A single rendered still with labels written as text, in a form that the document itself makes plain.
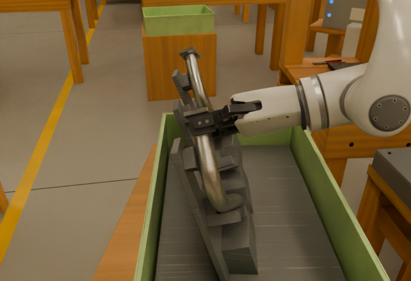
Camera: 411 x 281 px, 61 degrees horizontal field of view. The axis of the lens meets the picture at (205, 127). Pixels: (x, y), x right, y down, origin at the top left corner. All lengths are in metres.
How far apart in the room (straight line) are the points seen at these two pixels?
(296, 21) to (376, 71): 1.25
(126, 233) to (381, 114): 0.67
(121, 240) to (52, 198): 1.50
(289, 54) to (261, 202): 0.97
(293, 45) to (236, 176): 0.98
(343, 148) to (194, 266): 0.72
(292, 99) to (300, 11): 1.19
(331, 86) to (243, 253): 0.37
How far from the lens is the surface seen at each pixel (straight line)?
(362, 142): 1.31
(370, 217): 1.20
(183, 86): 0.85
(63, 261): 2.00
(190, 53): 0.88
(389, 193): 1.08
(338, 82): 0.53
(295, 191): 0.97
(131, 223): 0.96
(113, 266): 0.88
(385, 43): 0.47
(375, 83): 0.46
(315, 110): 0.52
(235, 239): 0.73
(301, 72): 1.67
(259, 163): 1.05
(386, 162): 1.07
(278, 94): 0.52
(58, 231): 2.16
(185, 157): 0.55
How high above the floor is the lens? 1.46
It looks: 30 degrees down
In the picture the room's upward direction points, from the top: straight up
